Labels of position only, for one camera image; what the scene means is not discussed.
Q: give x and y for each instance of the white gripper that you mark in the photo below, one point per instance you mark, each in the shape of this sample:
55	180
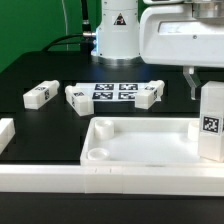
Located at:
183	34

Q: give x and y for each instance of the white desk top tray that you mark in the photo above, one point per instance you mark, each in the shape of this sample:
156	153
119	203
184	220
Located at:
141	142

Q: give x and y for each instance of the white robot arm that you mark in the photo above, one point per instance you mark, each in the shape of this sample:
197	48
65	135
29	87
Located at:
117	36

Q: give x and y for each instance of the white front obstacle bar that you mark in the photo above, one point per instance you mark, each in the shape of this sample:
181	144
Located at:
113	180

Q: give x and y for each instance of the white left obstacle block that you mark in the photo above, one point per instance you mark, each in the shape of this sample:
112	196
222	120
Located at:
7	132

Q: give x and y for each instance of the white marker base plate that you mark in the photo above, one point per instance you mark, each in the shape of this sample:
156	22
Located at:
118	91

